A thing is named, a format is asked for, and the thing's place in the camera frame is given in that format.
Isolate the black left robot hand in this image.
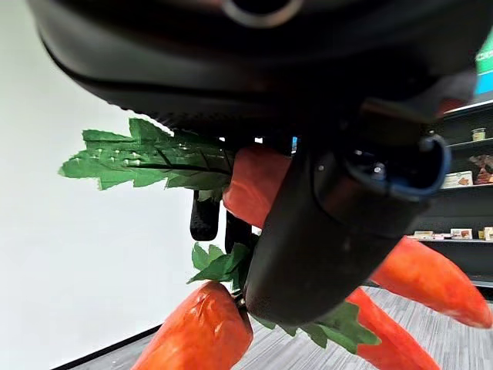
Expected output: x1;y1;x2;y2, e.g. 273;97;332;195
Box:
26;0;493;327

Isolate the long orange carrot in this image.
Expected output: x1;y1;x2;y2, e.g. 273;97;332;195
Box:
59;117;493;329

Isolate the thick orange carrot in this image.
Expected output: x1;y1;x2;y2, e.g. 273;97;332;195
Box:
130;241;255;370

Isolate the slim orange carrot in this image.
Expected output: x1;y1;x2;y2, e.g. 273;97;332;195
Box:
253;287;442;370

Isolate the black shelf unit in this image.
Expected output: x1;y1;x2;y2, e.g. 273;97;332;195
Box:
412;99;493;291

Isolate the white box with green print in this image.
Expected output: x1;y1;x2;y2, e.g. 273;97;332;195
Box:
441;170;475;190

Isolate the green and blue sign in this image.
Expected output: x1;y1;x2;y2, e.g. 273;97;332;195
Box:
473;37;493;98

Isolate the brown patterned package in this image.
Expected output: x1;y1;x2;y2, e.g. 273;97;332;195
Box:
468;154;493;186

